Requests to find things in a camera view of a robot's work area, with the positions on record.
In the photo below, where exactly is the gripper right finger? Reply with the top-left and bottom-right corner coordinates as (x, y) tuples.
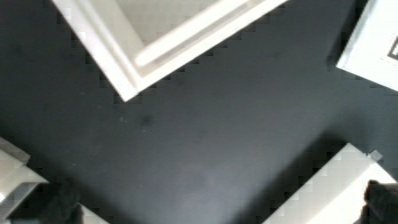
(361, 180), (398, 224)

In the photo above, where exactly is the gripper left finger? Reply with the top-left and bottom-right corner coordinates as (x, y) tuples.
(0, 182), (84, 224)

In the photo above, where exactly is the white cabinet door panel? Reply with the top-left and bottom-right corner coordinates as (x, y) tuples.
(336, 0), (398, 91)
(263, 144), (398, 224)

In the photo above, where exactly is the white cabinet body box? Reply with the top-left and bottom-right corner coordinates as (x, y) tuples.
(52, 0), (288, 100)

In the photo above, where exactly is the white obstacle fence frame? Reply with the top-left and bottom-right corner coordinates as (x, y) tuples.
(0, 137), (46, 216)

